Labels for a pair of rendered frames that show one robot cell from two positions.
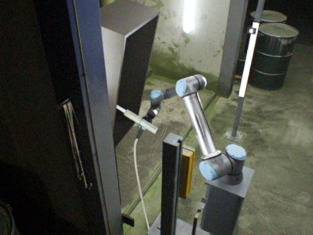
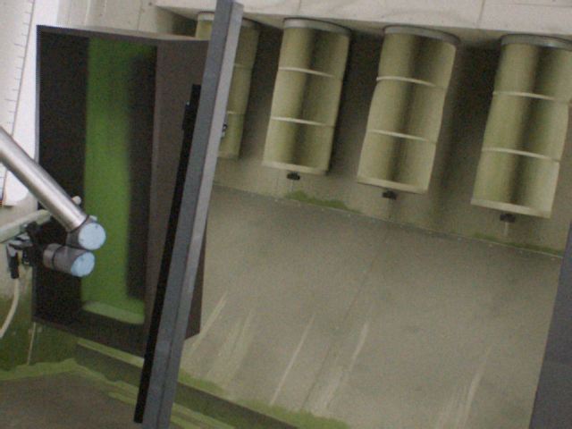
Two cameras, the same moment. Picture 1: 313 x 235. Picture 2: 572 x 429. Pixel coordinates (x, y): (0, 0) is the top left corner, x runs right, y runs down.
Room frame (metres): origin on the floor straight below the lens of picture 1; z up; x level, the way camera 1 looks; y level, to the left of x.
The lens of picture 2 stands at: (3.08, -3.02, 1.29)
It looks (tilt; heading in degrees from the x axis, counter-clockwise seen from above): 3 degrees down; 93
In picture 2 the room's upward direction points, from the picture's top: 10 degrees clockwise
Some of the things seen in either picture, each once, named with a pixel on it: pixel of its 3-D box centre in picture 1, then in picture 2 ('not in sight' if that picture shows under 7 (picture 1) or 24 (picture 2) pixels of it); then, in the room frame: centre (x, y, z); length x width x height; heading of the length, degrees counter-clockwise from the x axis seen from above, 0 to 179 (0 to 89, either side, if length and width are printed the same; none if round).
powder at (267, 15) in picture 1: (268, 16); not in sight; (4.70, -1.86, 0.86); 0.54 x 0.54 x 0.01
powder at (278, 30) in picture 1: (277, 30); not in sight; (4.06, -1.79, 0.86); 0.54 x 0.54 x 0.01
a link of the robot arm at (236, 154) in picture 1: (233, 158); not in sight; (1.51, -0.58, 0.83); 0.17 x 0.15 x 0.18; 119
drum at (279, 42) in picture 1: (270, 58); not in sight; (4.05, -1.79, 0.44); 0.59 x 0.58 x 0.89; 165
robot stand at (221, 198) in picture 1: (224, 201); not in sight; (1.52, -0.59, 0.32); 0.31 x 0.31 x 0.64; 61
